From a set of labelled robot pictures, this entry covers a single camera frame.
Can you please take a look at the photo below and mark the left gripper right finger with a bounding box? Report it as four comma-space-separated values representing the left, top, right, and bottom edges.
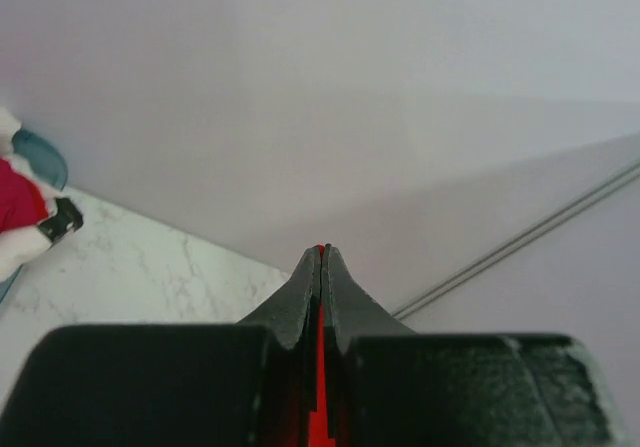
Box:
320, 244, 414, 355

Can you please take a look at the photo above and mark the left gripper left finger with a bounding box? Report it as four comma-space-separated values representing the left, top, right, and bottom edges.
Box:
238, 246, 320, 350

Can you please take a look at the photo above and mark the red t shirt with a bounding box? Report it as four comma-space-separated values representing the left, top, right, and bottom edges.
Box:
308, 268, 334, 447

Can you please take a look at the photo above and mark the teal plastic laundry basket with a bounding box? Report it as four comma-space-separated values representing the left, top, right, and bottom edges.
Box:
1, 128, 68, 301

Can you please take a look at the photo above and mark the magenta shirt in basket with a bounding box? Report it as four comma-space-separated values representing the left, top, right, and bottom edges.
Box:
0, 159, 50, 232

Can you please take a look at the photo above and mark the white and black garment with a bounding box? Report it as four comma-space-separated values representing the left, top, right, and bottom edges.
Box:
1, 196, 84, 282

